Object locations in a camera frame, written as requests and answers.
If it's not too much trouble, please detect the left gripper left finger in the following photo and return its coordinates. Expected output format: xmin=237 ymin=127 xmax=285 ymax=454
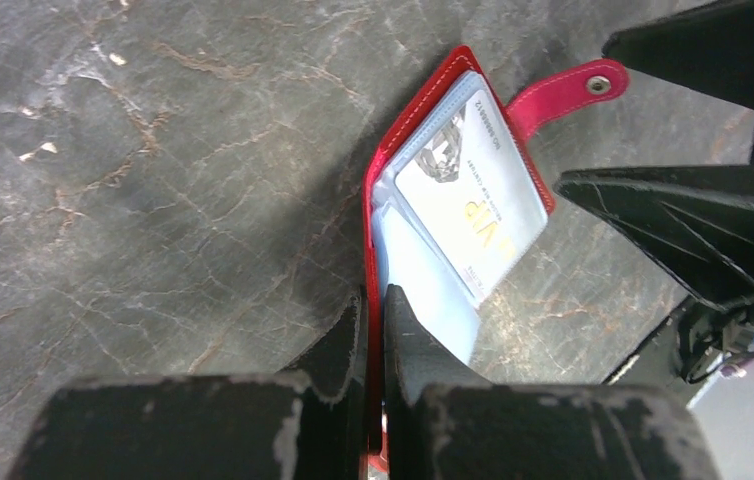
xmin=9 ymin=289 xmax=367 ymax=479

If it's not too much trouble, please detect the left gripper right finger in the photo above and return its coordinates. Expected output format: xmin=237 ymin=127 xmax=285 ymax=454
xmin=383 ymin=285 xmax=719 ymax=479

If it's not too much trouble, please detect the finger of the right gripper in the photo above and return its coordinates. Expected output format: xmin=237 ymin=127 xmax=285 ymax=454
xmin=603 ymin=1 xmax=754 ymax=110
xmin=555 ymin=165 xmax=754 ymax=311

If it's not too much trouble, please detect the red leather card holder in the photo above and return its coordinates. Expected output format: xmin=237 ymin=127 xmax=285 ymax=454
xmin=361 ymin=44 xmax=631 ymax=465

